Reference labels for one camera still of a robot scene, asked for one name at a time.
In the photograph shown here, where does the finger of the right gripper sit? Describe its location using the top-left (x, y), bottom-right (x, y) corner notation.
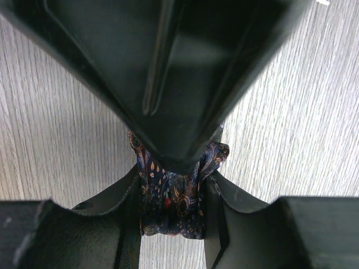
top-left (1, 1), bottom-right (309, 174)

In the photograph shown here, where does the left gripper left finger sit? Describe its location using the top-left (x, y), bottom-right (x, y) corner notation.
top-left (1, 168), bottom-right (141, 268)

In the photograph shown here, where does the dark patterned necktie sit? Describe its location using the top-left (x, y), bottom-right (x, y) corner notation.
top-left (128, 124), bottom-right (229, 240)

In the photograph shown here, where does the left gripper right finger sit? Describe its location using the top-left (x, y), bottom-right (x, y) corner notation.
top-left (204, 173), bottom-right (358, 268)

